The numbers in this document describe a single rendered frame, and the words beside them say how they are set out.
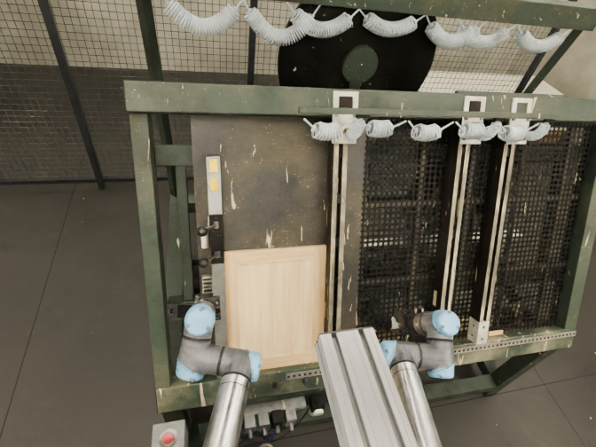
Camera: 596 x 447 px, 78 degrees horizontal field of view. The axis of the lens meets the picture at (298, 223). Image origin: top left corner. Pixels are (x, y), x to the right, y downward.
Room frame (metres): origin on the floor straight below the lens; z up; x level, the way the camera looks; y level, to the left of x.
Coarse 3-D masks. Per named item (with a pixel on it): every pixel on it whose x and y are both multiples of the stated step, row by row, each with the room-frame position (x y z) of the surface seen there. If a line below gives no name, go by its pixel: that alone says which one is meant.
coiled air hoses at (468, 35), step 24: (168, 0) 1.53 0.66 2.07; (240, 0) 1.63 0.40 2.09; (192, 24) 1.57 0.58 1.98; (216, 24) 1.55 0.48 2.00; (264, 24) 1.63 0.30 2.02; (312, 24) 1.69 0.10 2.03; (336, 24) 1.73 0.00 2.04; (384, 24) 1.81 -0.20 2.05; (408, 24) 1.84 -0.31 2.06; (432, 24) 1.91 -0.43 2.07; (456, 48) 1.94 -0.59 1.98; (480, 48) 1.98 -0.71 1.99; (528, 48) 2.07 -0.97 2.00; (552, 48) 2.12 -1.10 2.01
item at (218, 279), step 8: (208, 160) 1.10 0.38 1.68; (208, 168) 1.06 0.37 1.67; (208, 176) 1.05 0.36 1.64; (216, 176) 1.05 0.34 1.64; (208, 184) 1.03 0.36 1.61; (208, 192) 1.01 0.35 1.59; (216, 192) 1.02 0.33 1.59; (208, 200) 1.00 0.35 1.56; (216, 200) 1.01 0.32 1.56; (208, 208) 0.98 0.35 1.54; (216, 208) 0.99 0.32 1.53; (216, 264) 0.87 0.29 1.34; (216, 272) 0.85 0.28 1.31; (216, 280) 0.84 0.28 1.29; (224, 280) 0.85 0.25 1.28; (216, 288) 0.82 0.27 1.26; (224, 288) 0.83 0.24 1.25; (224, 296) 0.81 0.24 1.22; (224, 304) 0.79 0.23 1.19; (224, 312) 0.77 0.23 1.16; (216, 320) 0.74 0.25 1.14; (224, 320) 0.75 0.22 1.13; (216, 328) 0.73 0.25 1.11; (224, 328) 0.73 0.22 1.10; (216, 336) 0.71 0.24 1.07; (224, 336) 0.71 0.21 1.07; (216, 344) 0.69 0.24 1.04; (224, 344) 0.70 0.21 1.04
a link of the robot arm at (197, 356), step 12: (180, 348) 0.41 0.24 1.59; (192, 348) 0.40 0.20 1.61; (204, 348) 0.41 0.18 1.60; (216, 348) 0.42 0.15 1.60; (180, 360) 0.38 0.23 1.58; (192, 360) 0.38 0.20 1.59; (204, 360) 0.38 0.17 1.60; (216, 360) 0.39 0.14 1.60; (180, 372) 0.35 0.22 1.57; (192, 372) 0.36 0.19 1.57; (204, 372) 0.37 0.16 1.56
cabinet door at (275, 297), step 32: (224, 256) 0.91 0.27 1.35; (256, 256) 0.95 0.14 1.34; (288, 256) 0.99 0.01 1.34; (320, 256) 1.03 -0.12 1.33; (256, 288) 0.88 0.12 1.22; (288, 288) 0.92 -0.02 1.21; (320, 288) 0.96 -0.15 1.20; (256, 320) 0.80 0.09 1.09; (288, 320) 0.84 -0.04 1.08; (320, 320) 0.88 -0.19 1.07; (288, 352) 0.76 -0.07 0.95
